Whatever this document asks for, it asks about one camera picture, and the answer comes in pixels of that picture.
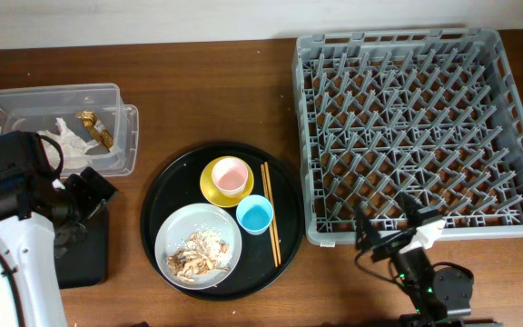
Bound right wooden chopstick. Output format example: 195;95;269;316
261;162;281;267

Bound wooden chopstick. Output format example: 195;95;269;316
261;162;281;267
261;163;280;268

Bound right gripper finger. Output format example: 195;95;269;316
400;193;439;223
354;204;380;251

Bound gold foil wrapper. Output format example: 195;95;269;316
75;111;113;151

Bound food scraps on plate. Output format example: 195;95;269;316
166;230;232;284

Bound blue cup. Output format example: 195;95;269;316
236;194;270;235

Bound black rectangular bin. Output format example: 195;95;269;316
54;210;109;289

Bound clear plastic bin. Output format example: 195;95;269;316
0;84;140;178

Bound grey plate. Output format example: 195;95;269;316
154;203;242;291

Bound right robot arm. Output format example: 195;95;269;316
354;193;474;326

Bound grey dishwasher rack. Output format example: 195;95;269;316
292;29;523;246

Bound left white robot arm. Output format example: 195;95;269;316
0;132;117;326

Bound pink cup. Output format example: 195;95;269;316
212;157;249;198

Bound left wooden chopstick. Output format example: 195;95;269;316
261;163;280;268

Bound white napkin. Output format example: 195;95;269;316
37;118;99;171

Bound round black tray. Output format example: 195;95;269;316
140;142;304;301

